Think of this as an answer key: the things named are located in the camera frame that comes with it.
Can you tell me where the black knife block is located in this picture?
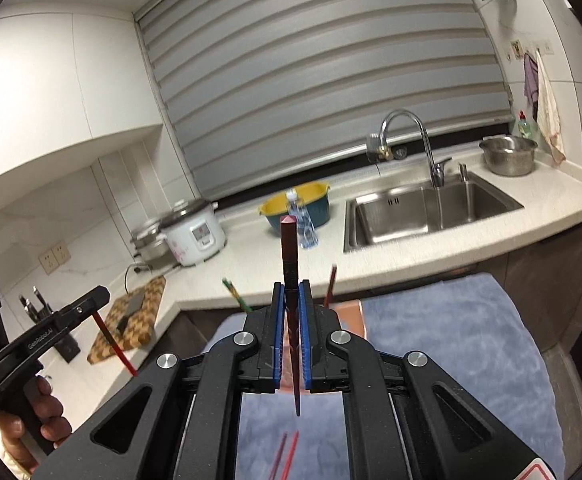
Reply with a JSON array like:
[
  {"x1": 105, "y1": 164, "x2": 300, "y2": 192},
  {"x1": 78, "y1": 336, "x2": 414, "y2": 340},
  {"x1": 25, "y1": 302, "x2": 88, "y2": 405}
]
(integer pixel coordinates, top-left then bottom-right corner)
[{"x1": 18, "y1": 285, "x2": 80, "y2": 362}]

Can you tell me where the black power cord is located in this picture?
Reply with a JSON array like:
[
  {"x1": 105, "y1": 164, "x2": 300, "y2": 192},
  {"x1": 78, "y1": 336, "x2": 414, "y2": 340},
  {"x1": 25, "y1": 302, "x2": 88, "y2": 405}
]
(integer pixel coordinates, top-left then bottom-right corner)
[{"x1": 124, "y1": 259, "x2": 173, "y2": 294}]

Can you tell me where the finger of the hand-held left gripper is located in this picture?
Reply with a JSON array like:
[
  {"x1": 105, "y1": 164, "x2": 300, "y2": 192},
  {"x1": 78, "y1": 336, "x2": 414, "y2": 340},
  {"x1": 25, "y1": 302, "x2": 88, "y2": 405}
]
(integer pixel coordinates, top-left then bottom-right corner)
[{"x1": 50, "y1": 285, "x2": 111, "y2": 327}]

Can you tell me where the checkered wooden cutting board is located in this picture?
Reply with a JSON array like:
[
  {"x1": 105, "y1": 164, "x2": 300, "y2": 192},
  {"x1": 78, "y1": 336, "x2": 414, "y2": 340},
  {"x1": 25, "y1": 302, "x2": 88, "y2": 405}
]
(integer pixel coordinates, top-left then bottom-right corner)
[{"x1": 87, "y1": 275, "x2": 168, "y2": 365}]

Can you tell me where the blue and yellow bowl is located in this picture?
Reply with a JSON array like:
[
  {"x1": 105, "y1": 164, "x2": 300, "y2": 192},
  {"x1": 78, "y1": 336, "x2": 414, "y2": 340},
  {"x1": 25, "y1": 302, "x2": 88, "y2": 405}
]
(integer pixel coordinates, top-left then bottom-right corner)
[{"x1": 257, "y1": 180, "x2": 333, "y2": 237}]

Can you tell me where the pink perforated utensil holder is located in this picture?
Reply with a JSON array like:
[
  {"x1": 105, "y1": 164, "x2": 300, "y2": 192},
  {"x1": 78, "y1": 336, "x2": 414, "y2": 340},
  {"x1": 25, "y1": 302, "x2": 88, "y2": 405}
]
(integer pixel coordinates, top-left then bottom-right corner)
[{"x1": 278, "y1": 299, "x2": 370, "y2": 396}]

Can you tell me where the dark grey slab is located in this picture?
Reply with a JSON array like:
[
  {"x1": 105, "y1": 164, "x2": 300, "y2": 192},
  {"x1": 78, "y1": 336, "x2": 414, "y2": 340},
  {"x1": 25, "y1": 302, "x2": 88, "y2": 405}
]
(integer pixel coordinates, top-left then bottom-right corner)
[{"x1": 116, "y1": 293, "x2": 147, "y2": 334}]

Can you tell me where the white wall cabinet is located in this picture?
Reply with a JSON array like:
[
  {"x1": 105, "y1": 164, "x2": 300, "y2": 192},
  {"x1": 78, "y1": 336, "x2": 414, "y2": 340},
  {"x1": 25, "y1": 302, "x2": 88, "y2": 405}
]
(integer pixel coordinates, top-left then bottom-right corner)
[{"x1": 0, "y1": 2, "x2": 165, "y2": 197}]

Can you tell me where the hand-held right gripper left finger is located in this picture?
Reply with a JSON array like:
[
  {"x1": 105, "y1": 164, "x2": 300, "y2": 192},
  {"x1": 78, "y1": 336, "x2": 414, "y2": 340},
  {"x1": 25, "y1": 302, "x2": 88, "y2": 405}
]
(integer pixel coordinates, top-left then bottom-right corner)
[{"x1": 36, "y1": 282, "x2": 287, "y2": 480}]

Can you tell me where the grey striped window blind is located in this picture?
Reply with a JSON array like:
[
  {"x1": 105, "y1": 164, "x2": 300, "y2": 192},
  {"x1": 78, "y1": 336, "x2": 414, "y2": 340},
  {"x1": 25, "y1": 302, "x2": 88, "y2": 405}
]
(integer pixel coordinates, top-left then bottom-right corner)
[{"x1": 134, "y1": 0, "x2": 516, "y2": 203}]

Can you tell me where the purple hanging cloth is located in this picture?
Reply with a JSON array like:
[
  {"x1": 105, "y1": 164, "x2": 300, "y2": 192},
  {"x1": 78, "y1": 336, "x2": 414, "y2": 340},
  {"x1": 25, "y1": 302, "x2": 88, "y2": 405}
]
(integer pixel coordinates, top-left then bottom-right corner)
[{"x1": 522, "y1": 52, "x2": 540, "y2": 107}]

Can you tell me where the grey-blue fleece blanket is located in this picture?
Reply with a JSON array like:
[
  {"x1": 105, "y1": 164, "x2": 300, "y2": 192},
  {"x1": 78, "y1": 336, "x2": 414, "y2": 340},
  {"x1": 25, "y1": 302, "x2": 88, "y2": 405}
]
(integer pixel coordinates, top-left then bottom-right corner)
[{"x1": 203, "y1": 272, "x2": 566, "y2": 480}]

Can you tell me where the person's left hand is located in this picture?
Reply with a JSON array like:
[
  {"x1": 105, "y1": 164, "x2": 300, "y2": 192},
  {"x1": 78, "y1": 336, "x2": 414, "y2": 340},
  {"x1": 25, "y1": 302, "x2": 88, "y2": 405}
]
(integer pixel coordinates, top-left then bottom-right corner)
[{"x1": 0, "y1": 380, "x2": 75, "y2": 476}]

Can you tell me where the white rice cooker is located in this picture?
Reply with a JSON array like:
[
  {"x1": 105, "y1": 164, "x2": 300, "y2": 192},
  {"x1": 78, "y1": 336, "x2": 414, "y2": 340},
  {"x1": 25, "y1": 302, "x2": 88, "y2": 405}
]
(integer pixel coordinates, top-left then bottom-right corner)
[{"x1": 158, "y1": 199, "x2": 228, "y2": 267}]

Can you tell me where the clear plastic water bottle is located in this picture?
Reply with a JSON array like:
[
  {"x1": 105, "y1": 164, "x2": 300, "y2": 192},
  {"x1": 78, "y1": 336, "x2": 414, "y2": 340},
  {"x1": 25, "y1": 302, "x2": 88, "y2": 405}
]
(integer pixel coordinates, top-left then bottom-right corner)
[{"x1": 285, "y1": 188, "x2": 319, "y2": 251}]

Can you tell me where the stainless steel sink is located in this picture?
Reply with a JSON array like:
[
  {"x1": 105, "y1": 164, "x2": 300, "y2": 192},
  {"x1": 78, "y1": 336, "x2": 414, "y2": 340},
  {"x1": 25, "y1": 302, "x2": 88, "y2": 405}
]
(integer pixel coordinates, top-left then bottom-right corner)
[{"x1": 343, "y1": 167, "x2": 526, "y2": 255}]

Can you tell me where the steel steamer pot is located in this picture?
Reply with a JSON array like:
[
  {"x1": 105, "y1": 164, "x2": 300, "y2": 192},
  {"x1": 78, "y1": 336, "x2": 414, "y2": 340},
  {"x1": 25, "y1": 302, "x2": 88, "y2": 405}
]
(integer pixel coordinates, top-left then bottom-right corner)
[{"x1": 130, "y1": 220, "x2": 172, "y2": 265}]

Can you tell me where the green dish soap bottle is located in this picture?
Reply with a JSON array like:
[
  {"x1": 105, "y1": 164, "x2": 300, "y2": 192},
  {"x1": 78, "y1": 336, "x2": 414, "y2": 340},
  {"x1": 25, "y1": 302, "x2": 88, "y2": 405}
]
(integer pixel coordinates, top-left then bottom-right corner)
[{"x1": 515, "y1": 110, "x2": 537, "y2": 141}]

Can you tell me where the white hanging towel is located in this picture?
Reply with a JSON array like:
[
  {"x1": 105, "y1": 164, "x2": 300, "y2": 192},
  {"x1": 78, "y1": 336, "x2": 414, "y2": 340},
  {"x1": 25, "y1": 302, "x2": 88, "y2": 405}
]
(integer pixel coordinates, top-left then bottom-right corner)
[{"x1": 533, "y1": 57, "x2": 567, "y2": 166}]

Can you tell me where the stainless steel basin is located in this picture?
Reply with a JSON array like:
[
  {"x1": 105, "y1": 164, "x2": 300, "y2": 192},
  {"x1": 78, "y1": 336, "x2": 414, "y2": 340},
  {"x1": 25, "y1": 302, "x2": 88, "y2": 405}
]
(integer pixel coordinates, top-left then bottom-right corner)
[{"x1": 479, "y1": 135, "x2": 539, "y2": 177}]

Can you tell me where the chrome kitchen faucet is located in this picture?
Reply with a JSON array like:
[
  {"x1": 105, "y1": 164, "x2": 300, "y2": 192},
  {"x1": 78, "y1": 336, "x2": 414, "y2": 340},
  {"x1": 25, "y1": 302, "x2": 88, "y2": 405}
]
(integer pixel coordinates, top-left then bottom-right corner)
[{"x1": 366, "y1": 109, "x2": 452, "y2": 190}]

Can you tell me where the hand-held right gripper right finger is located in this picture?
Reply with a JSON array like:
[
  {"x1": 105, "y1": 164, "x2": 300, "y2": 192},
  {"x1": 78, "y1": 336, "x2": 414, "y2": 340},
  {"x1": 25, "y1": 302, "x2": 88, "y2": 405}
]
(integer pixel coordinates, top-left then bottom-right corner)
[{"x1": 300, "y1": 281, "x2": 542, "y2": 480}]

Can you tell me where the red chopstick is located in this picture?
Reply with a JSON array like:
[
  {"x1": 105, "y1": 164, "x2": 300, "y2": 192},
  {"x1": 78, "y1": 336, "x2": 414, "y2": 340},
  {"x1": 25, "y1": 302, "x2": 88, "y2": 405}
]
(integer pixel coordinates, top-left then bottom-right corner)
[
  {"x1": 92, "y1": 310, "x2": 138, "y2": 377},
  {"x1": 280, "y1": 431, "x2": 300, "y2": 480}
]

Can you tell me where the green chopstick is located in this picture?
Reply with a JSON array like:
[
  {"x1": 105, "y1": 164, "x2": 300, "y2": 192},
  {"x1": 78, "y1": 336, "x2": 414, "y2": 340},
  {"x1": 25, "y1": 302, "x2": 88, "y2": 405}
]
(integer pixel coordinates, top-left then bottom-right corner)
[{"x1": 222, "y1": 276, "x2": 253, "y2": 314}]

